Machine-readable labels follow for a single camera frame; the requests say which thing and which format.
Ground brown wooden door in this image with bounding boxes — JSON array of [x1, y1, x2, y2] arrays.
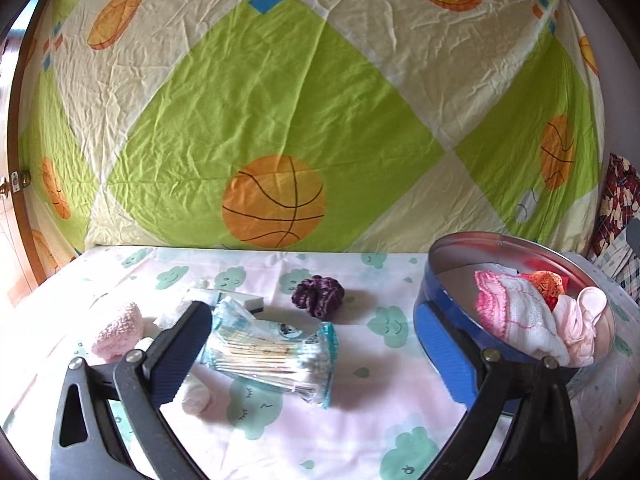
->
[[1, 0, 39, 312]]

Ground brass door knob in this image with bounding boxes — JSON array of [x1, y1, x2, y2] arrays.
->
[[0, 170, 32, 198]]

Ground cotton swab plastic pack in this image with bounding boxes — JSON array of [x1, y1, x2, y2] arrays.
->
[[196, 298, 338, 408]]

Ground blue round metal tin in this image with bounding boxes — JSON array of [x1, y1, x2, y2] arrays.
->
[[412, 231, 618, 396]]

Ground red embroidered satin pouch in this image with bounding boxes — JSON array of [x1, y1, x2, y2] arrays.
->
[[523, 270, 568, 311]]

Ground plaid floral fabric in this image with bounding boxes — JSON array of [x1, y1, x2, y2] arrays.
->
[[588, 154, 639, 302]]

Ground pink-edged white washcloth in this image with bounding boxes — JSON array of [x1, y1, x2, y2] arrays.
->
[[474, 270, 570, 366]]

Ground pink fluffy sock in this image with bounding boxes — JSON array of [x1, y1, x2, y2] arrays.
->
[[90, 302, 144, 361]]

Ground basketball-print hanging bedsheet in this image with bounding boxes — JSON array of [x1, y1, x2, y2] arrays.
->
[[18, 0, 604, 269]]

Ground light pink cloth garment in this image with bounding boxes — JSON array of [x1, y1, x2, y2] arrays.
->
[[552, 286, 608, 367]]

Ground purple knitted scrunchie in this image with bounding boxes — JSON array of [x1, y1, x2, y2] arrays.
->
[[291, 275, 345, 322]]

